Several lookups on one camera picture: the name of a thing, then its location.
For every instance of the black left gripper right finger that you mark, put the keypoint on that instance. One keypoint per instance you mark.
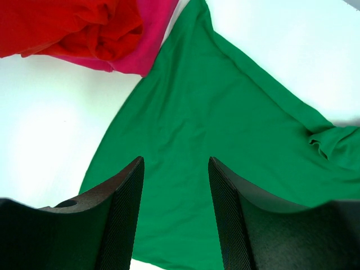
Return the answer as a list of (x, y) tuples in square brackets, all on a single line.
[(259, 230)]

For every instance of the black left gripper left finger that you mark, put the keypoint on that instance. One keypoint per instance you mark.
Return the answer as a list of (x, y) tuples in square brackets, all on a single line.
[(94, 230)]

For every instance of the green t shirt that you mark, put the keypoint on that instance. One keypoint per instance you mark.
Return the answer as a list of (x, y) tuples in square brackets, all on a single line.
[(204, 97)]

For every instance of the red folded t shirt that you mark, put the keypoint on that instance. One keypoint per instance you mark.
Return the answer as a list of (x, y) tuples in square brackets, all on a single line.
[(104, 30)]

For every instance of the pink folded t shirt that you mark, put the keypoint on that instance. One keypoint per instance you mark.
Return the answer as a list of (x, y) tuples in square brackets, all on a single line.
[(156, 16)]

